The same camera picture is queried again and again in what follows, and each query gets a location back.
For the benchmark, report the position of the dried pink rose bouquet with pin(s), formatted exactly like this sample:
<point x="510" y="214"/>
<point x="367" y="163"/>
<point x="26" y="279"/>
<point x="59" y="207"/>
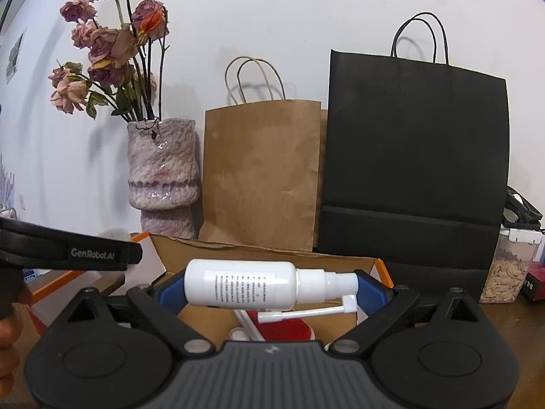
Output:
<point x="110" y="47"/>

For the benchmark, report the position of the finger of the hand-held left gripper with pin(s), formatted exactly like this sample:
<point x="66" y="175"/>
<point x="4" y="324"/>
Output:
<point x="85" y="251"/>

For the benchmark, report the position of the red white lint brush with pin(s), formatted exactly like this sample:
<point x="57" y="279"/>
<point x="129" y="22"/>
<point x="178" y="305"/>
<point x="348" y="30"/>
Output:
<point x="289" y="328"/>

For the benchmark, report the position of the small dark red box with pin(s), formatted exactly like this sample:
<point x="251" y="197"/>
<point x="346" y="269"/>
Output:
<point x="536" y="281"/>

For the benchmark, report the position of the purple plastic decoration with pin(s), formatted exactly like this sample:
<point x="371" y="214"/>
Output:
<point x="6" y="183"/>

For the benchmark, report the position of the pink speckled ceramic vase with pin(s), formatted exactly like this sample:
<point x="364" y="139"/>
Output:
<point x="164" y="170"/>

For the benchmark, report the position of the black paper bag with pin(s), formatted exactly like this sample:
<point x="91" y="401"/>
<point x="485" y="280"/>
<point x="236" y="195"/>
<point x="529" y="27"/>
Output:
<point x="413" y="157"/>

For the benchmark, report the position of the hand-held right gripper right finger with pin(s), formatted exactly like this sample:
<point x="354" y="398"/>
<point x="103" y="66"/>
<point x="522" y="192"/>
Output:
<point x="374" y="296"/>

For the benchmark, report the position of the red cardboard box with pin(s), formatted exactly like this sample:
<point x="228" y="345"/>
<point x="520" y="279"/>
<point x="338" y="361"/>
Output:
<point x="213" y="328"/>

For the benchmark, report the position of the clear seed storage container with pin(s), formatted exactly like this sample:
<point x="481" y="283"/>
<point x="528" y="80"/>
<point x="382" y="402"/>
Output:
<point x="506" y="272"/>

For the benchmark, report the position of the ribbed white cap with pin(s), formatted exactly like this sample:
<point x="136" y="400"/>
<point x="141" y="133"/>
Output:
<point x="238" y="334"/>

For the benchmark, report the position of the white spray bottle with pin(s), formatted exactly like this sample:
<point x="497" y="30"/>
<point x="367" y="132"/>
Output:
<point x="238" y="283"/>

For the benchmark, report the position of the person's left hand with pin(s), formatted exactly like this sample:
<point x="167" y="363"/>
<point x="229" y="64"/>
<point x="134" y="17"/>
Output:
<point x="8" y="341"/>

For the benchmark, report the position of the brown paper bag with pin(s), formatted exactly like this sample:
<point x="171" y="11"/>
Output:
<point x="259" y="170"/>

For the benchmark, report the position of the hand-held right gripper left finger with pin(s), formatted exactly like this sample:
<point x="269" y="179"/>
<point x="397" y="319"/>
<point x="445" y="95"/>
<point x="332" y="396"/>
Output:
<point x="170" y="298"/>

